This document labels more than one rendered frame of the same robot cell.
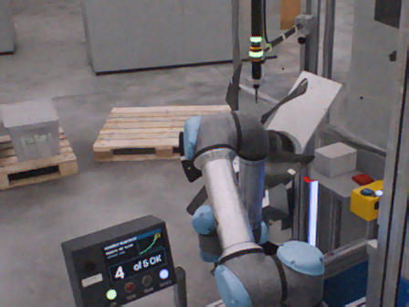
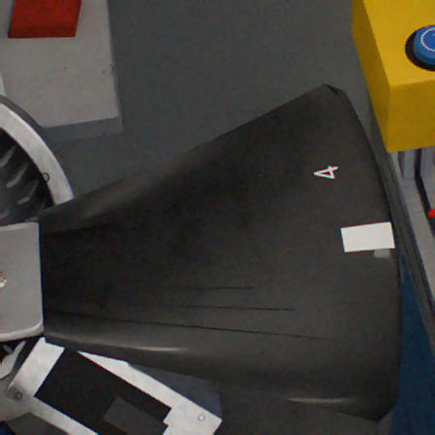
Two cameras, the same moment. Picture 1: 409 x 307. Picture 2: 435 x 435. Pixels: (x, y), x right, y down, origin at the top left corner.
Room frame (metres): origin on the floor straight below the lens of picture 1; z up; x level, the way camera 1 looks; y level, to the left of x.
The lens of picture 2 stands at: (1.58, 0.32, 1.80)
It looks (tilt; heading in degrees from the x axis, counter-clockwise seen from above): 53 degrees down; 304
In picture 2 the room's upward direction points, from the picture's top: 8 degrees counter-clockwise
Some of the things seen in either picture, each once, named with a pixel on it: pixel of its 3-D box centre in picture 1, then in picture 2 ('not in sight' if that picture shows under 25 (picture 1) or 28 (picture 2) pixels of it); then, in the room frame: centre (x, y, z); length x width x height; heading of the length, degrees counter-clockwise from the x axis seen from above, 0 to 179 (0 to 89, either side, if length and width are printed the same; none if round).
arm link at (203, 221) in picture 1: (208, 217); not in sight; (1.46, 0.17, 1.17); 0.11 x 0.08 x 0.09; 162
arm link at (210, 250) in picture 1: (215, 241); not in sight; (1.46, 0.16, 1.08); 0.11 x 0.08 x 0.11; 110
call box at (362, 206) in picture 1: (374, 201); (421, 53); (1.83, -0.41, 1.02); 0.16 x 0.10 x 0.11; 125
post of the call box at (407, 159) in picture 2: (372, 224); (417, 126); (1.83, -0.41, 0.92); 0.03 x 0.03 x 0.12; 35
